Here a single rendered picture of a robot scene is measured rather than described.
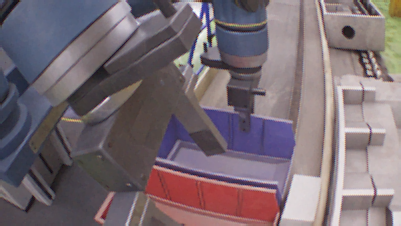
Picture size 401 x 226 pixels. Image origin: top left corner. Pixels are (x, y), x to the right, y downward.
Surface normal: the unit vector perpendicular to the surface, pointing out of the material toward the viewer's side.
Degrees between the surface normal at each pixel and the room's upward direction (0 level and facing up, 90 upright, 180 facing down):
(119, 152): 65
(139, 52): 83
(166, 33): 83
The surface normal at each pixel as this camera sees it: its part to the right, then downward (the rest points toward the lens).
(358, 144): -0.39, 0.53
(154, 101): 0.84, -0.26
